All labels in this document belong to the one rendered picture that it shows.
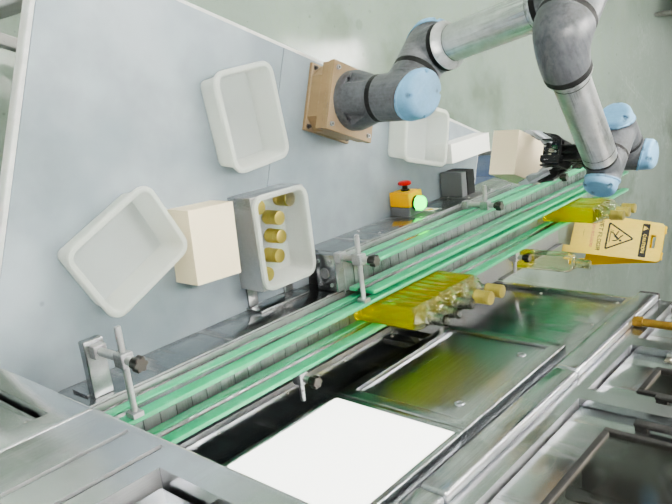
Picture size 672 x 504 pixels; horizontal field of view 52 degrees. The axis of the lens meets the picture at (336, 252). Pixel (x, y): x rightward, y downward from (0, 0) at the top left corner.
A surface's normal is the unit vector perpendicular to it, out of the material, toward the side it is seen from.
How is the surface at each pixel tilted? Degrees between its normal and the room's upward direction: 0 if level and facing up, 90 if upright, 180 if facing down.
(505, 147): 90
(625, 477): 90
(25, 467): 90
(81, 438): 90
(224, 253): 0
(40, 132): 0
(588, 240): 77
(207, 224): 0
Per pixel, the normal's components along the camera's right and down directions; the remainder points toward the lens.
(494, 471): -0.11, -0.96
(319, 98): -0.66, -0.09
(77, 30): 0.75, 0.08
